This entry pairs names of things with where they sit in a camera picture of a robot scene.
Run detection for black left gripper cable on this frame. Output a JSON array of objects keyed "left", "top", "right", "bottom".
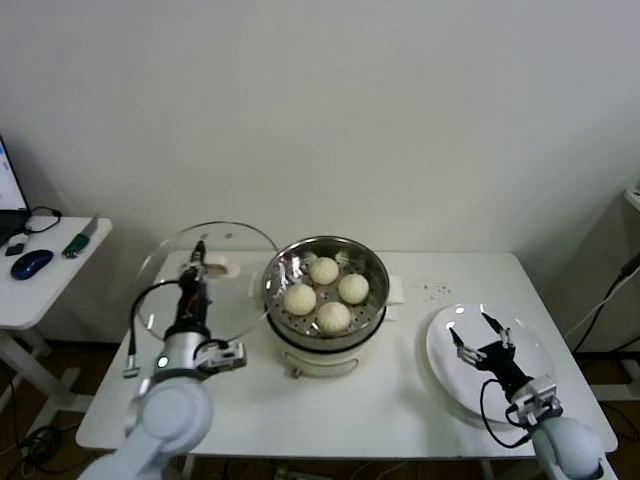
[{"left": 122, "top": 279, "right": 184, "bottom": 380}]

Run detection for stainless steel steamer basket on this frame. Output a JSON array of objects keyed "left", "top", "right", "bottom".
[{"left": 248, "top": 235, "right": 406, "bottom": 351}]

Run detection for white steamed baozi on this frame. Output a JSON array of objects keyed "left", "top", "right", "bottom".
[
  {"left": 338, "top": 273, "right": 371, "bottom": 305},
  {"left": 284, "top": 283, "right": 318, "bottom": 317},
  {"left": 308, "top": 256, "right": 341, "bottom": 286},
  {"left": 315, "top": 300, "right": 351, "bottom": 336}
]

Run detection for black floor cable coil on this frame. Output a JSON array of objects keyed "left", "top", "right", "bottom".
[{"left": 0, "top": 359, "right": 101, "bottom": 474}]

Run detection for blue computer mouse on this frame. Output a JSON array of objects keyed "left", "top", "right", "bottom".
[{"left": 10, "top": 249, "right": 55, "bottom": 281}]

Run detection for black laptop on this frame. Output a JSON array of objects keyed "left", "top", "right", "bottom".
[{"left": 0, "top": 133, "right": 32, "bottom": 249}]

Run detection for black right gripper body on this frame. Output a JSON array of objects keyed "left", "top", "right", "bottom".
[{"left": 477, "top": 342, "right": 534, "bottom": 397}]

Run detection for white side table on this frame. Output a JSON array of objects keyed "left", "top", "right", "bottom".
[{"left": 0, "top": 216, "right": 114, "bottom": 416}]

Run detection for white round plate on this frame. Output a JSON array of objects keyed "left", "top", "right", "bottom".
[{"left": 425, "top": 303, "right": 558, "bottom": 425}]

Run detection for dark crumbs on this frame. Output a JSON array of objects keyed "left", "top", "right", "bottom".
[{"left": 409, "top": 282, "right": 454, "bottom": 301}]

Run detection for green hex key set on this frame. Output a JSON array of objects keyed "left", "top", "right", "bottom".
[{"left": 61, "top": 215, "right": 100, "bottom": 260}]

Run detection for white power cable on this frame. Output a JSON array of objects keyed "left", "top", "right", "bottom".
[{"left": 567, "top": 294, "right": 614, "bottom": 341}]

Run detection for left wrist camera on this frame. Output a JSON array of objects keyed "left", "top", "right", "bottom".
[{"left": 195, "top": 341, "right": 248, "bottom": 375}]

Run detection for white electric pot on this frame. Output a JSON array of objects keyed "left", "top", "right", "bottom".
[{"left": 267, "top": 299, "right": 401, "bottom": 381}]

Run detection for black power cable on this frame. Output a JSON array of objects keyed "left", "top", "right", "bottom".
[{"left": 572, "top": 252, "right": 640, "bottom": 354}]

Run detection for black looped cable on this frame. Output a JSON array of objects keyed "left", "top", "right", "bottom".
[{"left": 22, "top": 206, "right": 64, "bottom": 236}]

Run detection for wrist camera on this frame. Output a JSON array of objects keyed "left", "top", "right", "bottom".
[
  {"left": 195, "top": 341, "right": 248, "bottom": 375},
  {"left": 507, "top": 375, "right": 564, "bottom": 426}
]

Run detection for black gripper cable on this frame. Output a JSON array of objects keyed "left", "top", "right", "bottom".
[
  {"left": 122, "top": 279, "right": 184, "bottom": 380},
  {"left": 479, "top": 378, "right": 534, "bottom": 449}
]

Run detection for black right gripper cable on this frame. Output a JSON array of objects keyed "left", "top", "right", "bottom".
[{"left": 479, "top": 378, "right": 534, "bottom": 449}]

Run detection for glass pot lid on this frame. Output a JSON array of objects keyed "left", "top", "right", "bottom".
[{"left": 135, "top": 218, "right": 281, "bottom": 341}]

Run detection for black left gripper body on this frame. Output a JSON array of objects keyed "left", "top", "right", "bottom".
[{"left": 167, "top": 277, "right": 214, "bottom": 334}]

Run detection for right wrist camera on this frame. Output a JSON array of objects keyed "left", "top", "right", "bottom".
[{"left": 507, "top": 375, "right": 564, "bottom": 426}]

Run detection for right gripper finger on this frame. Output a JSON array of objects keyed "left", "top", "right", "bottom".
[
  {"left": 449, "top": 327, "right": 484, "bottom": 371},
  {"left": 481, "top": 312, "right": 519, "bottom": 352}
]

